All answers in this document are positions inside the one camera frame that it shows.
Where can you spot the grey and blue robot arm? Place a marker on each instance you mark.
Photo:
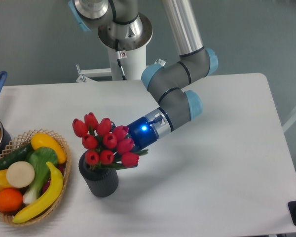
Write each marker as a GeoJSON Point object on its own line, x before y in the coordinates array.
{"type": "Point", "coordinates": [125, 32]}

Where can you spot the beige round radish slice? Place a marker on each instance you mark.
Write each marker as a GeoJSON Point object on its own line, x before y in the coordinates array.
{"type": "Point", "coordinates": [20, 174]}

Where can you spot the red tulip bouquet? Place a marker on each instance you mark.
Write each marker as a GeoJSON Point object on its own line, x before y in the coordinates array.
{"type": "Point", "coordinates": [106, 148]}

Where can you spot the red fruit under banana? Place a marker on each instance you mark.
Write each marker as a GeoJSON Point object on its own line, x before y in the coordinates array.
{"type": "Point", "coordinates": [47, 183]}

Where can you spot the yellow banana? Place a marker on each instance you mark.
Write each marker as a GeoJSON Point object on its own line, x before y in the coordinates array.
{"type": "Point", "coordinates": [44, 201]}

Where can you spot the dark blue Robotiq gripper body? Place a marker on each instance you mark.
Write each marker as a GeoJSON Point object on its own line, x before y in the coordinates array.
{"type": "Point", "coordinates": [141, 133]}

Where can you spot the orange fruit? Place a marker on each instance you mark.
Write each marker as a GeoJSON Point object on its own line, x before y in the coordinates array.
{"type": "Point", "coordinates": [10, 200]}

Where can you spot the green cucumber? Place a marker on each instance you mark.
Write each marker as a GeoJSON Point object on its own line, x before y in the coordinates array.
{"type": "Point", "coordinates": [17, 155]}

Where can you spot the green bok choy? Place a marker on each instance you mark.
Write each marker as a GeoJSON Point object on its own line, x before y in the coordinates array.
{"type": "Point", "coordinates": [38, 160]}

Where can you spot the dark grey ribbed vase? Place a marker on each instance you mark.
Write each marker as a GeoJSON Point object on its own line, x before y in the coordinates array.
{"type": "Point", "coordinates": [101, 182]}

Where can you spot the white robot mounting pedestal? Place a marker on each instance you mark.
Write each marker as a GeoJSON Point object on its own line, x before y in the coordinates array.
{"type": "Point", "coordinates": [124, 64]}

